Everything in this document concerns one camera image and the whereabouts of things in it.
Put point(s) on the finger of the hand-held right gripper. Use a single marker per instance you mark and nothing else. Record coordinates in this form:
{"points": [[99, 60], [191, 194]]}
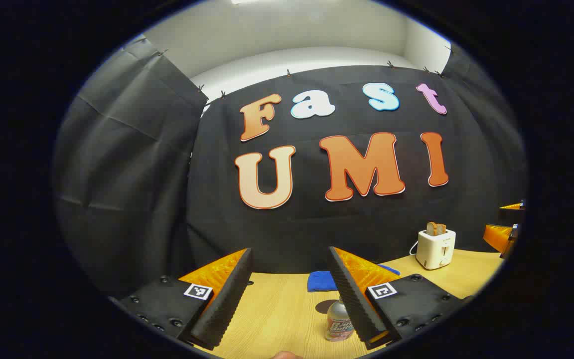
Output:
{"points": [[513, 205], [499, 237]]}

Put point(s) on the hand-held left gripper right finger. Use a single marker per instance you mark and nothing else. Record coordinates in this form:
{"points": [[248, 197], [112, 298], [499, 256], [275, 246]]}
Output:
{"points": [[354, 304]]}

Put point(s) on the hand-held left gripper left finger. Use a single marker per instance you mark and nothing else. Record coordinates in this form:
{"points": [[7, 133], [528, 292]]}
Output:
{"points": [[227, 304]]}

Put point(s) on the silver water bottle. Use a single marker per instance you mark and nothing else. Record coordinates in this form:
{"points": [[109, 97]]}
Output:
{"points": [[338, 321]]}

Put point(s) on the dark round coaster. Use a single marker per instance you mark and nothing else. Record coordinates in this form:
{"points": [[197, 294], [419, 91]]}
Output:
{"points": [[324, 306]]}

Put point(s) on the blue towel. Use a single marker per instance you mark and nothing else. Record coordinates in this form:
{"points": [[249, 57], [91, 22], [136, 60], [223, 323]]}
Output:
{"points": [[321, 281]]}

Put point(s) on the brown toast slice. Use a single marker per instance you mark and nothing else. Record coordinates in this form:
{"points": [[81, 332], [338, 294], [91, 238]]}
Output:
{"points": [[431, 229], [441, 230]]}

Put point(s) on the white toaster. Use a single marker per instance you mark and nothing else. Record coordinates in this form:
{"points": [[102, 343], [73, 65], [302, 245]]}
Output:
{"points": [[434, 249]]}

